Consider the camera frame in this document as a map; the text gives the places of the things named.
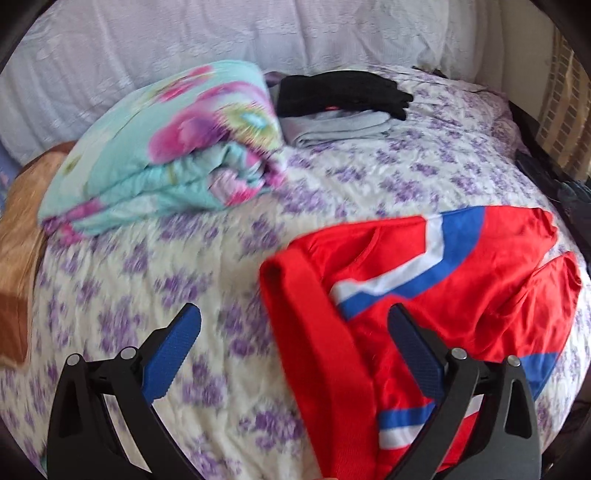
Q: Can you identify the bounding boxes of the red blue white pants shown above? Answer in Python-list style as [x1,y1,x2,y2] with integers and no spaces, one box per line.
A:
[259,206,583,479]

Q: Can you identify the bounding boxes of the floral purple bed sheet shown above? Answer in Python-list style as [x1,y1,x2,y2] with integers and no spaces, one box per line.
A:
[0,64,591,480]

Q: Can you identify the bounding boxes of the brown satin pillow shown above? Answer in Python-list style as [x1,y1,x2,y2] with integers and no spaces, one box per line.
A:
[0,141,75,370]

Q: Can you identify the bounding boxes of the blue denim jeans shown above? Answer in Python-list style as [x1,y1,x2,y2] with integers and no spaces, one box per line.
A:
[558,181,591,234]

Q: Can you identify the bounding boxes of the beige patterned curtain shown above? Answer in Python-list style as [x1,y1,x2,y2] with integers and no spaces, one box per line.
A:
[536,30,590,181]

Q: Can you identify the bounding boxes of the folded teal floral quilt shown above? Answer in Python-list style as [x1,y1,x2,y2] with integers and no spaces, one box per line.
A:
[38,60,288,241]

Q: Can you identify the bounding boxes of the folded grey garment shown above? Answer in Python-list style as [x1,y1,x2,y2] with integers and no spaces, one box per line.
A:
[280,110,393,148]

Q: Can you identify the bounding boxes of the white lace headboard cover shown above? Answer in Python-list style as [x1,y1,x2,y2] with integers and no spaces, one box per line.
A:
[1,1,504,164]

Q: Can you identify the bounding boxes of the folded black garment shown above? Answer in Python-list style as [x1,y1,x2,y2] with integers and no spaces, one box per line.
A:
[276,70,414,120]

